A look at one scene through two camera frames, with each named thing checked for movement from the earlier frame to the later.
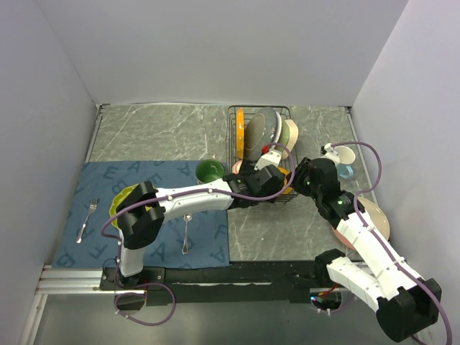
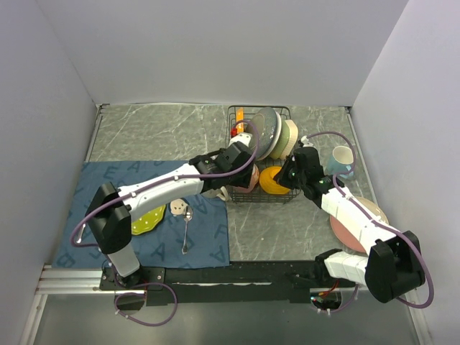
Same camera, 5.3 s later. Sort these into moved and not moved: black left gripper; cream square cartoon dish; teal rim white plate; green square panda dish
Moved: black left gripper
Not moved: green square panda dish; cream square cartoon dish; teal rim white plate
